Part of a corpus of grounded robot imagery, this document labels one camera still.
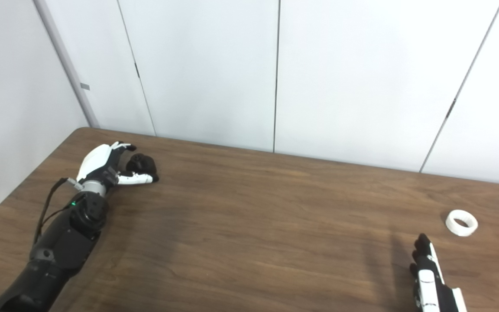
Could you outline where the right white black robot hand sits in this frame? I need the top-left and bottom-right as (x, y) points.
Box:
(409, 234), (468, 312)

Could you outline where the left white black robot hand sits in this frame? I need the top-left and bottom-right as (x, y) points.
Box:
(75, 141), (160, 187)

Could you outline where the round black plastic part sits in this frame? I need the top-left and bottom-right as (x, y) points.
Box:
(126, 153), (158, 177)

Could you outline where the white plastic ring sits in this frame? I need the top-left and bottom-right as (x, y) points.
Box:
(445, 210), (479, 237)

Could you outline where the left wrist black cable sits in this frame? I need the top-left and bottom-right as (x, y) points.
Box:
(33, 177), (82, 245)

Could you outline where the grey wall corner trim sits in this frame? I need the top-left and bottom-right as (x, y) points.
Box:
(33, 0), (101, 129)

